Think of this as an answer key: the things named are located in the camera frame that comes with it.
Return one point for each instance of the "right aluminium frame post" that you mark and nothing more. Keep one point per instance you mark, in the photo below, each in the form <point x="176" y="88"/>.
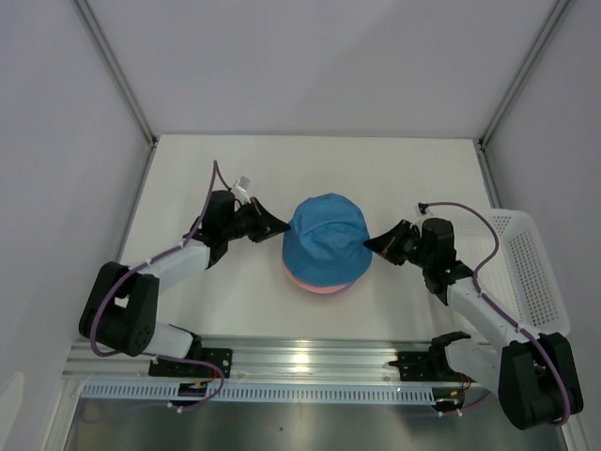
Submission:
<point x="525" y="69"/>

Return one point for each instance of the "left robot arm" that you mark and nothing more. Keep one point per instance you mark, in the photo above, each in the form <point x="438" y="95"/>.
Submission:
<point x="121" y="313"/>

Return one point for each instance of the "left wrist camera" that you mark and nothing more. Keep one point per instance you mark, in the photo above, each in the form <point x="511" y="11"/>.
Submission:
<point x="240" y="190"/>

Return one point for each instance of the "purple bucket hat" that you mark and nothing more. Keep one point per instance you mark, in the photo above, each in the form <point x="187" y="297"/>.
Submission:
<point x="339" y="289"/>

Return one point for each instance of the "left aluminium frame post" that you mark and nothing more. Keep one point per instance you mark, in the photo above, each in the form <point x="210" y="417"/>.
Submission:
<point x="109" y="59"/>

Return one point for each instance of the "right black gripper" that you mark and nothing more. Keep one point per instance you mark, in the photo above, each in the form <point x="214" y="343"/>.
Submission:
<point x="382" y="243"/>

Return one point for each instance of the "aluminium frame post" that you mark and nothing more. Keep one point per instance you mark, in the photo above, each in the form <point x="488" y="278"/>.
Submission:
<point x="525" y="69"/>
<point x="109" y="59"/>

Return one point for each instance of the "white plastic basket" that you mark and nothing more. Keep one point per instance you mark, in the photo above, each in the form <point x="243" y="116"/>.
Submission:
<point x="518" y="275"/>

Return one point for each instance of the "blue bucket hat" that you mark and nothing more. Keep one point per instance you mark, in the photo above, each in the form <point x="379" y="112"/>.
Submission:
<point x="324" y="245"/>

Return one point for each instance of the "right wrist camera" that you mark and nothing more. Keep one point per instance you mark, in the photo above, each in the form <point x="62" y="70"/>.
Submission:
<point x="423" y="212"/>

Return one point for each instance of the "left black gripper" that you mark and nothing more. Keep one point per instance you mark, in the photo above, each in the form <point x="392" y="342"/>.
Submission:
<point x="271" y="225"/>

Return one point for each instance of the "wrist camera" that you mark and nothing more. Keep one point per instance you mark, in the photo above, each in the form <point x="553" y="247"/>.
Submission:
<point x="240" y="190"/>
<point x="423" y="212"/>

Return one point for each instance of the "pink bucket hat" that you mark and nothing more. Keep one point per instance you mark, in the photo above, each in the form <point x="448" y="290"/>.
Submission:
<point x="318" y="290"/>

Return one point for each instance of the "aluminium mounting rail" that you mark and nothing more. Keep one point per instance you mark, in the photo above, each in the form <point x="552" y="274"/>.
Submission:
<point x="265" y="360"/>

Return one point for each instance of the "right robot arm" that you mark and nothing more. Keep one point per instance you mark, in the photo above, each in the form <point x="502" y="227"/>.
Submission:
<point x="526" y="360"/>

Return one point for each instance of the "slotted cable duct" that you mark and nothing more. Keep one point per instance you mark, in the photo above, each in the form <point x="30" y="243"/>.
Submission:
<point x="254" y="392"/>

